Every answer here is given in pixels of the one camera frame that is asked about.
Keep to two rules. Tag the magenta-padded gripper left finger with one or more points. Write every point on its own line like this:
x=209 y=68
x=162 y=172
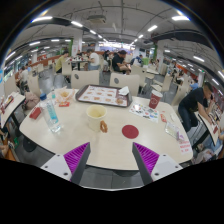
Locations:
x=76 y=158

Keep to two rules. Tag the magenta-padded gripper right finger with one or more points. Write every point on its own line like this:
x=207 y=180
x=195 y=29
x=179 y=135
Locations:
x=146 y=158

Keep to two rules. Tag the clear blue-capped water bottle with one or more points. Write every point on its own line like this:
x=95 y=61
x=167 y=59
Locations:
x=50 y=116

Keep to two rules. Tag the flat round red coaster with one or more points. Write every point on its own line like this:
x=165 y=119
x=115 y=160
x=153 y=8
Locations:
x=130 y=131

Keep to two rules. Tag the clear plastic packet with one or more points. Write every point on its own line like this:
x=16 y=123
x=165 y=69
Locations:
x=173 y=130

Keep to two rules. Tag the red sauce packet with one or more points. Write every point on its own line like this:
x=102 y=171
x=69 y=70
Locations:
x=163 y=117

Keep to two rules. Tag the colourful printed leaflet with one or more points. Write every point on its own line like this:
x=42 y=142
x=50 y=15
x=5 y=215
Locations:
x=144 y=111

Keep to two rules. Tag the red paper cup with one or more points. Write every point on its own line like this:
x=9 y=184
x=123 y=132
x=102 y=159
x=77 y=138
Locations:
x=155 y=100

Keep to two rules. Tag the small red box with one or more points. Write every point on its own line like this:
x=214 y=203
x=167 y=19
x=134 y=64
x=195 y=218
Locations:
x=35 y=113

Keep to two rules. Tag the crumpled food wrapper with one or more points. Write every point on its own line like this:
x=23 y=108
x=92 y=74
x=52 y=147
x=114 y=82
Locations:
x=65 y=95

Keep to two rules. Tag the small clear sanitizer bottle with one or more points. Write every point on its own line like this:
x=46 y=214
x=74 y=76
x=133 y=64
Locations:
x=53 y=95

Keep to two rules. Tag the dark tray with printed liner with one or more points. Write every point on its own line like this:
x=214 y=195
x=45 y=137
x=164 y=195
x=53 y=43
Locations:
x=100 y=95

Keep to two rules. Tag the neighbouring beige table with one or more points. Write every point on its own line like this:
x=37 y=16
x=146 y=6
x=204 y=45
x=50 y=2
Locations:
x=208 y=126
x=11 y=106

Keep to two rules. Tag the crumpled white napkin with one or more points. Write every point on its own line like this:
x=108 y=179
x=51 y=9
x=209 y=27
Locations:
x=124 y=90

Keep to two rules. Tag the pink backpack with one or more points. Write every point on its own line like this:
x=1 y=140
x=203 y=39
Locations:
x=31 y=100

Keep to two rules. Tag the person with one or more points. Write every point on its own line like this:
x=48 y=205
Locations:
x=117 y=61
x=60 y=61
x=94 y=59
x=191 y=100
x=24 y=76

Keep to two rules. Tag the group of beige chairs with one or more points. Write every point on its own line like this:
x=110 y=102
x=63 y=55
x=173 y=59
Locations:
x=165 y=83

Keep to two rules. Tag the beige chair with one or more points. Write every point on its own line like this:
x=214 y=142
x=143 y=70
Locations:
x=126 y=81
x=85 y=79

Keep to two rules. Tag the ceiling air conditioner unit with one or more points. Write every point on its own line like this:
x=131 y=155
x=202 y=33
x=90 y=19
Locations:
x=96 y=19

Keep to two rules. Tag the ceiling lights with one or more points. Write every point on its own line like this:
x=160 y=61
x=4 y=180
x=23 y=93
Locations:
x=180 y=18

